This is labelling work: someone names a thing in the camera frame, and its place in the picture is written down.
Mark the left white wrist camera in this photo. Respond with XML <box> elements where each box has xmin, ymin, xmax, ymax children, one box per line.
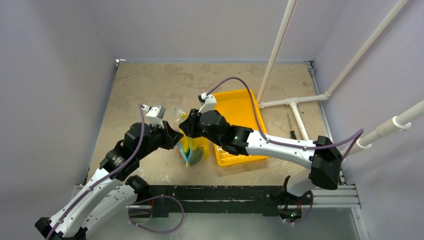
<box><xmin>142</xmin><ymin>104</ymin><xmax>166</xmax><ymax>129</ymax></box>

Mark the black yellow screwdriver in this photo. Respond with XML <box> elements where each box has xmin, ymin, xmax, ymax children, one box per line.
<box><xmin>287</xmin><ymin>114</ymin><xmax>297</xmax><ymax>140</ymax></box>

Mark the white pvc pipe frame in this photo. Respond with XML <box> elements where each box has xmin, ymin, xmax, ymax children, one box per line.
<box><xmin>255</xmin><ymin>0</ymin><xmax>424</xmax><ymax>157</ymax></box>

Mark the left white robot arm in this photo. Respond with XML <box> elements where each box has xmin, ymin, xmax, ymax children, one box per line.
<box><xmin>35</xmin><ymin>121</ymin><xmax>184</xmax><ymax>240</ymax></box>

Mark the aluminium frame rail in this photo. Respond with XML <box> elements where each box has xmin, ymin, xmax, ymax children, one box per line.
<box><xmin>306</xmin><ymin>61</ymin><xmax>370</xmax><ymax>240</ymax></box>

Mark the yellow plastic tray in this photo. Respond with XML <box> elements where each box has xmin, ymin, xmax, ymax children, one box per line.
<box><xmin>212</xmin><ymin>89</ymin><xmax>268</xmax><ymax>167</ymax></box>

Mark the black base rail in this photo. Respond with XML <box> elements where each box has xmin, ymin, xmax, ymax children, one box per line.
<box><xmin>125</xmin><ymin>175</ymin><xmax>313</xmax><ymax>221</ymax></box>

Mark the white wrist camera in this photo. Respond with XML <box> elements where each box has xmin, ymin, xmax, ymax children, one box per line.
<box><xmin>198</xmin><ymin>92</ymin><xmax>217</xmax><ymax>114</ymax></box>
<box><xmin>142</xmin><ymin>104</ymin><xmax>166</xmax><ymax>129</ymax></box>

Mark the clear zip bag blue zipper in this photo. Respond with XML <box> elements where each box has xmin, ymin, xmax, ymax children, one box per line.
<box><xmin>173</xmin><ymin>107</ymin><xmax>211</xmax><ymax>168</ymax></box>

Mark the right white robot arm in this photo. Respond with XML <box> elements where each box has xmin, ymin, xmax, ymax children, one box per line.
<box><xmin>179</xmin><ymin>109</ymin><xmax>342</xmax><ymax>204</ymax></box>

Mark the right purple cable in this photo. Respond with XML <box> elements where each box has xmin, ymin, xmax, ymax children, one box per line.
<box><xmin>205</xmin><ymin>77</ymin><xmax>365</xmax><ymax>226</ymax></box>

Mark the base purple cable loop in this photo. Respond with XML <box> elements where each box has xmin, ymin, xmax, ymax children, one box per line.
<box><xmin>127</xmin><ymin>195</ymin><xmax>185</xmax><ymax>235</ymax></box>

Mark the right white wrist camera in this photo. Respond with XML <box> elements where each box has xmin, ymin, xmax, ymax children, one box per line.
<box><xmin>198</xmin><ymin>92</ymin><xmax>217</xmax><ymax>114</ymax></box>

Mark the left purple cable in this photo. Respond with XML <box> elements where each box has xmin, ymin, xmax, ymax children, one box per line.
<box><xmin>44</xmin><ymin>103</ymin><xmax>147</xmax><ymax>240</ymax></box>

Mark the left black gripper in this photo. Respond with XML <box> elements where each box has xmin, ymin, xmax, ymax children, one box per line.
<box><xmin>137</xmin><ymin>119</ymin><xmax>184</xmax><ymax>160</ymax></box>

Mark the yellow banana bunch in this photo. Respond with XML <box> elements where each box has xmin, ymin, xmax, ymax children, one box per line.
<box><xmin>179</xmin><ymin>136</ymin><xmax>210</xmax><ymax>159</ymax></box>

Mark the green avocado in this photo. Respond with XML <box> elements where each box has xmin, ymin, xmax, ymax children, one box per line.
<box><xmin>188</xmin><ymin>147</ymin><xmax>204</xmax><ymax>166</ymax></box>

